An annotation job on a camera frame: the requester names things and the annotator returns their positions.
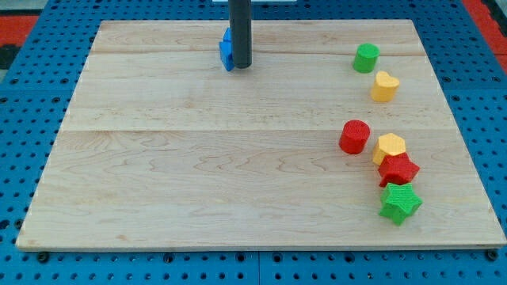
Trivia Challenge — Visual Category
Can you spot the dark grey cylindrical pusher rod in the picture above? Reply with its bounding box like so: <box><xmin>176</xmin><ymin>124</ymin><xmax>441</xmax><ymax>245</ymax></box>
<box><xmin>228</xmin><ymin>0</ymin><xmax>252</xmax><ymax>69</ymax></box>

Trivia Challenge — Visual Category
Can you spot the yellow heart block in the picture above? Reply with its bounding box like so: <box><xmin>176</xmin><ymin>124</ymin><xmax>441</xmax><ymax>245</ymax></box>
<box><xmin>370</xmin><ymin>70</ymin><xmax>400</xmax><ymax>102</ymax></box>

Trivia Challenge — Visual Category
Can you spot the blue block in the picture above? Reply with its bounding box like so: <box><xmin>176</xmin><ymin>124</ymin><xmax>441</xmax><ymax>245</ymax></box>
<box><xmin>219</xmin><ymin>28</ymin><xmax>234</xmax><ymax>71</ymax></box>

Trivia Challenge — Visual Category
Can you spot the green cylinder block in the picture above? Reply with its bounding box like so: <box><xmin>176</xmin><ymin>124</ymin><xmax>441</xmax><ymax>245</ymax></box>
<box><xmin>353</xmin><ymin>43</ymin><xmax>380</xmax><ymax>74</ymax></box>

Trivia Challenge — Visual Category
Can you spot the wooden board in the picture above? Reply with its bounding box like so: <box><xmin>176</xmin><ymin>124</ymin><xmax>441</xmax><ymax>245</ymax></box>
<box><xmin>17</xmin><ymin>20</ymin><xmax>506</xmax><ymax>253</ymax></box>

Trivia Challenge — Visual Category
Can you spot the red cylinder block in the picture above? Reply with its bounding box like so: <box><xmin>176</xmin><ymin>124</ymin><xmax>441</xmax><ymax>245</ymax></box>
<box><xmin>338</xmin><ymin>120</ymin><xmax>371</xmax><ymax>154</ymax></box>

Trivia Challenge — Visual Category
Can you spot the yellow hexagon block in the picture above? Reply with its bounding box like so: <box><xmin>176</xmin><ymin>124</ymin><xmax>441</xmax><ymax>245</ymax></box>
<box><xmin>372</xmin><ymin>133</ymin><xmax>406</xmax><ymax>165</ymax></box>

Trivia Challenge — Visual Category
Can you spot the red star block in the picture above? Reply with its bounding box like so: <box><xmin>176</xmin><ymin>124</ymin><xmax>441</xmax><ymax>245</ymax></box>
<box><xmin>378</xmin><ymin>152</ymin><xmax>421</xmax><ymax>188</ymax></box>

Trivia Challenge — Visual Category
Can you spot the green star block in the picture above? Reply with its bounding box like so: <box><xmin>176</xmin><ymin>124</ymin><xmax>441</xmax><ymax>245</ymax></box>
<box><xmin>379</xmin><ymin>183</ymin><xmax>423</xmax><ymax>226</ymax></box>

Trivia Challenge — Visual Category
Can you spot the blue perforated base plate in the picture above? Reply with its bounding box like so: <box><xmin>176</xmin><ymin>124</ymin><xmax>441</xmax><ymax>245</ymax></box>
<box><xmin>1</xmin><ymin>0</ymin><xmax>506</xmax><ymax>284</ymax></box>

